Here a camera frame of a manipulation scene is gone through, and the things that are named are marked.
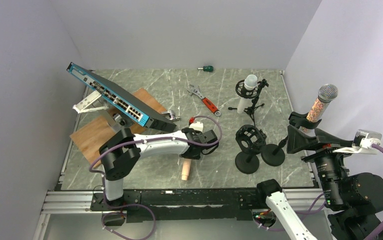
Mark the white bracket stand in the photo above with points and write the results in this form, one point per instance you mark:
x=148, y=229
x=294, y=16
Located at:
x=91, y=103

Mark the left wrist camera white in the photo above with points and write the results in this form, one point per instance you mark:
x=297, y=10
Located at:
x=195, y=124

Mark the grey metal mount block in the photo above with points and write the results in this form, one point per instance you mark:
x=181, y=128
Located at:
x=118, y=121

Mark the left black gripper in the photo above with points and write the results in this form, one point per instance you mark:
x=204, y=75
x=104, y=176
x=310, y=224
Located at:
x=188, y=156

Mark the wooden board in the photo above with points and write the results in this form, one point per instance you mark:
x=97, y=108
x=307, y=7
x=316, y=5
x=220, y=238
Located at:
x=94, y=134

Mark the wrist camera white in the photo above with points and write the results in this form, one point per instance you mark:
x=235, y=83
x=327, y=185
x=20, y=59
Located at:
x=195, y=124
x=362, y=143

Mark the silver metal clamp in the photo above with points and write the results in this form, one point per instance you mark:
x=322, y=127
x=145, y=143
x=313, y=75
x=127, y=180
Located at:
x=171, y=115

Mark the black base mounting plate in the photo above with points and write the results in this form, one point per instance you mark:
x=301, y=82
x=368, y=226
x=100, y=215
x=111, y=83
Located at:
x=183, y=204

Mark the green stubby screwdriver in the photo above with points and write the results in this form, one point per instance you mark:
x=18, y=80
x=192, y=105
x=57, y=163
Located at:
x=206, y=68

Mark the black mini tripod stand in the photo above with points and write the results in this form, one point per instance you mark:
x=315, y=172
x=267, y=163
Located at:
x=250, y=110

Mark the blue black network switch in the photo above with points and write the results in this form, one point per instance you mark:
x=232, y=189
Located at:
x=124, y=101

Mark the black shock mount desk stand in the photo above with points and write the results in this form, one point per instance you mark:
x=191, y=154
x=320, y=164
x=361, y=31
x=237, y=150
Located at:
x=250, y=140

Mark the black round base clip stand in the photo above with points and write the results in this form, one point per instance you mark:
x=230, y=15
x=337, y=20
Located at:
x=273, y=154

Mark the white microphone in shock mount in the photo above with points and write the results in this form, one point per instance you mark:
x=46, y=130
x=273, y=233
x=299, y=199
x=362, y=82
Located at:
x=245, y=89

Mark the sprinkle pattern silver microphone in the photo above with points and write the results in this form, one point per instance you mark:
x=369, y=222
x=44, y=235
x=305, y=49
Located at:
x=326, y=94

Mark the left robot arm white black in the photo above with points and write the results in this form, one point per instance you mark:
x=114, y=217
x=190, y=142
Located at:
x=120, y=153

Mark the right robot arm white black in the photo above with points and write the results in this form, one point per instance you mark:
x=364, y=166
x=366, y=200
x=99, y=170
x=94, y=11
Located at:
x=354, y=200

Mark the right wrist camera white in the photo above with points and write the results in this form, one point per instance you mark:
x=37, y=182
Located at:
x=362, y=143

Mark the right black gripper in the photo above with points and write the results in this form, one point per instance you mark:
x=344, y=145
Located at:
x=297, y=140

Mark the red handled adjustable wrench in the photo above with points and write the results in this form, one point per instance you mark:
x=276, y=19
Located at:
x=195, y=90

